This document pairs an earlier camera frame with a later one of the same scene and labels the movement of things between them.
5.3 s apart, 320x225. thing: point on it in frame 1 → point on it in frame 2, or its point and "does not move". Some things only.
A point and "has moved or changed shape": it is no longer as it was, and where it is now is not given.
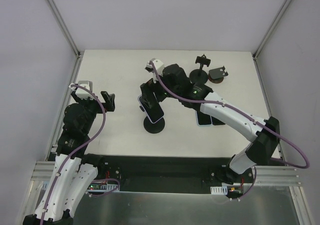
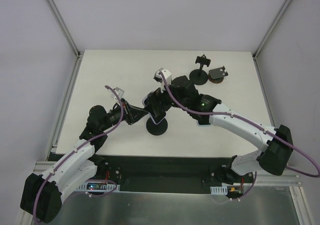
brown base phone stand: x=216 y=76 does not move
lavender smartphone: x=154 y=113 has moved or changed shape
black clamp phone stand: x=200 y=75 does not move
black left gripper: x=91 y=102 → x=128 y=113
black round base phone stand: x=153 y=128 has moved or changed shape
